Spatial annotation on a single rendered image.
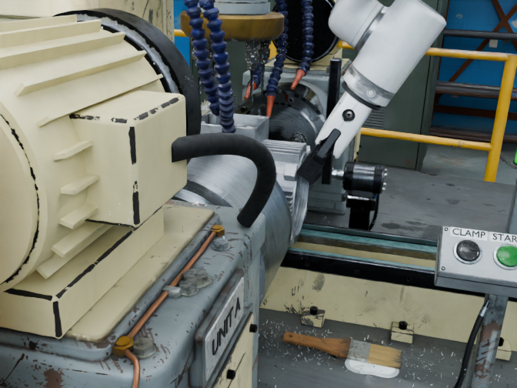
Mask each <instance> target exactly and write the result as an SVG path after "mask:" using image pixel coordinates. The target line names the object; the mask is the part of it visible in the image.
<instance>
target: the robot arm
mask: <svg viewBox="0 0 517 388"><path fill-rule="evenodd" d="M445 26H446V21H445V19H444V18H443V17H442V16H441V15H440V14H439V13H438V12H437V11H436V10H434V9H433V8H431V7H430V6H428V5H427V4H425V3H424V2H422V1H421V0H395V1H394V2H393V4H392V5H391V6H390V7H385V6H384V5H382V4H381V3H380V2H378V1H377V0H337V1H336V3H335V5H334V7H333V9H332V10H331V14H330V16H329V28H330V29H331V31H332V32H333V33H334V34H335V35H336V36H337V37H339V38H340V39H341V40H342V41H344V42H346V43H347V44H349V45H350V46H351V47H353V48H354V49H356V50H357V51H358V55H357V57H356V58H355V60H354V62H353V63H352V64H351V66H350V67H349V69H348V70H347V72H346V73H345V74H344V76H343V79H344V80H345V81H343V83H342V87H343V89H344V90H345V93H344V94H343V96H342V97H341V98H340V100H339V102H338V103H337V105H336V106H335V108H334V109H333V110H332V112H331V114H330V115H329V117H328V118H327V120H326V122H325V124H324V125H323V127H322V129H321V131H320V133H319V135H318V137H317V139H316V140H315V144H316V145H317V146H316V147H315V148H314V149H313V151H312V153H309V154H308V156H307V157H306V158H305V160H304V162H303V163H302V164H301V165H300V167H299V169H298V170H297V174H298V175H300V176H301V177H302V178H304V179H306V180H307V181H308V182H312V181H313V180H314V178H315V177H316V176H317V175H318V173H319V171H320V170H321V169H322V167H323V166H324V164H325V161H326V159H327V158H328V157H329V156H330V155H331V154H332V151H333V150H334V152H333V155H334V156H335V158H336V159H338V158H339V157H340V156H341V154H342V153H343V152H344V150H345V149H346V147H347V146H348V144H349V143H350V142H351V141H352V139H353V138H354V136H355V134H356V133H357V132H358V130H359V129H360V128H361V127H362V125H363V123H364V122H365V120H366V119H367V118H368V116H369V114H370V112H371V111H372V110H373V109H374V110H376V111H378V110H380V109H381V108H382V106H387V105H388V103H389V102H390V101H391V99H392V98H393V96H394V95H395V94H396V93H397V91H398V90H399V88H400V87H401V86H402V84H403V83H404V81H405V80H406V79H407V78H408V76H409V75H410V73H411V72H412V70H413V69H414V68H415V67H416V66H417V64H418V63H419V61H420V60H421V58H422V57H423V55H424V54H425V53H426V52H427V51H428V49H429V48H430V46H431V45H432V43H433V42H434V41H435V40H436V38H437V37H438V36H439V34H440V33H441V31H442V30H443V29H444V27H445Z"/></svg>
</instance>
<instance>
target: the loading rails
mask: <svg viewBox="0 0 517 388"><path fill-rule="evenodd" d="M437 243H438V240H437V239H428V238H422V237H416V236H405V235H399V234H393V233H386V232H376V231H369V230H364V229H352V228H346V227H340V226H329V225H323V224H317V223H310V222H303V224H302V228H301V232H300V235H299V238H298V239H297V242H296V243H295V244H293V245H290V244H289V247H288V250H287V253H286V254H285V257H284V259H283V260H282V263H281V265H280V267H279V269H278V271H277V273H276V274H275V277H274V279H273V280H272V283H271V285H270V287H269V290H268V292H267V293H266V295H265V298H264V299H263V301H262V304H261V306H260V307H259V308H264V309H273V310H278V311H282V312H287V313H295V314H300V315H302V320H301V324H302V325H306V326H314V327H318V328H322V327H323V323H324V321H325V319H331V320H336V321H341V322H346V323H354V324H359V325H363V326H372V327H377V328H382V329H390V340H394V341H399V342H403V343H413V338H414V334H418V335H423V336H430V337H435V338H440V339H445V340H454V341H459V342H463V343H467V342H468V340H469V336H470V334H471V331H472V328H473V326H474V324H475V321H476V319H477V316H478V314H479V311H480V309H481V308H482V306H483V303H484V299H485V293H479V292H473V291H468V290H463V289H453V288H448V287H442V286H435V284H434V282H435V263H436V253H437ZM512 351H517V298H514V297H509V299H508V303H507V307H506V311H505V317H504V321H503V325H502V331H501V336H500V339H499V346H498V350H497V354H496V359H501V360H510V358H511V354H512Z"/></svg>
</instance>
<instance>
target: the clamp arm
mask: <svg viewBox="0 0 517 388"><path fill-rule="evenodd" d="M341 70H342V58H332V59H330V66H328V67H327V68H326V73H327V74H329V87H328V97H327V108H326V119H325V121H326V120H327V118H328V117H329V115H330V114H331V112H332V110H333V109H334V108H335V106H336V105H337V103H338V102H339V89H340V79H341ZM333 152H334V150H333V151H332V154H331V155H330V156H329V157H328V158H327V159H326V161H325V164H324V166H323V167H322V184H324V185H331V183H332V180H333V179H336V178H332V177H333V176H334V177H335V176H336V173H333V174H332V172H336V171H337V170H335V169H334V168H333V167H334V158H335V156H334V155H333Z"/></svg>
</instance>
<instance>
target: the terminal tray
mask: <svg viewBox="0 0 517 388"><path fill-rule="evenodd" d="M259 117H264V118H259ZM233 119H234V121H235V123H234V126H235V128H236V130H235V133H236V134H241V135H246V136H249V137H252V138H253V139H256V140H257V141H259V142H262V141H263V140H265V139H269V117H268V116H260V115H243V114H234V116H233ZM249 126H253V127H252V128H249ZM216 132H222V126H221V124H220V118H219V116H215V115H214V114H212V112H208V113H207V114H205V115H203V116H202V123H201V132H200V134H204V133H216Z"/></svg>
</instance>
